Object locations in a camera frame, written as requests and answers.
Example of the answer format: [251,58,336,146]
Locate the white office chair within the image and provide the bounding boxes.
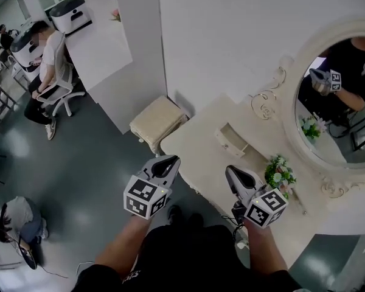
[35,31,86,118]

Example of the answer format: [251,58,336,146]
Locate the white dark-topped robot machine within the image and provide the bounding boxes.
[48,0,94,37]
[9,28,46,73]

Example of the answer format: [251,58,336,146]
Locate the black cable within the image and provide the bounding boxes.
[221,199,251,251]

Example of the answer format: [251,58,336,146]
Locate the white desk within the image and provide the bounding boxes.
[63,19,134,135]

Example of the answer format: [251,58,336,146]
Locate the white dressing table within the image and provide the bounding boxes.
[160,92,365,236]

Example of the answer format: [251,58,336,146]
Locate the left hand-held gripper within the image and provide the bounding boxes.
[123,155,181,220]

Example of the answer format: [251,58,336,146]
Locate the person's left forearm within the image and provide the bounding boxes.
[94,214,155,274]

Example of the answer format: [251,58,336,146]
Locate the oval cream-framed mirror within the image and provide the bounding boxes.
[250,16,365,199]

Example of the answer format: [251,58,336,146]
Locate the person's black shirt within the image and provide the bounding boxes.
[71,223,305,292]

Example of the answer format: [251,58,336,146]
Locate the cream upholstered stool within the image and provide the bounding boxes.
[128,95,190,158]

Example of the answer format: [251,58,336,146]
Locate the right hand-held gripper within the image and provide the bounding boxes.
[225,164,290,229]

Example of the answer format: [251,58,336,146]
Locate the person's black shoe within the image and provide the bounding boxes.
[188,212,206,228]
[167,204,184,225]

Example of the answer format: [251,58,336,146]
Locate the potted white flowers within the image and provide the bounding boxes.
[263,154,297,201]

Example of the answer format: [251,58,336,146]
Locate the black round device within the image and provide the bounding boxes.
[17,238,40,271]

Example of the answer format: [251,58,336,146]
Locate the person's right forearm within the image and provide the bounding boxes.
[242,219,290,279]

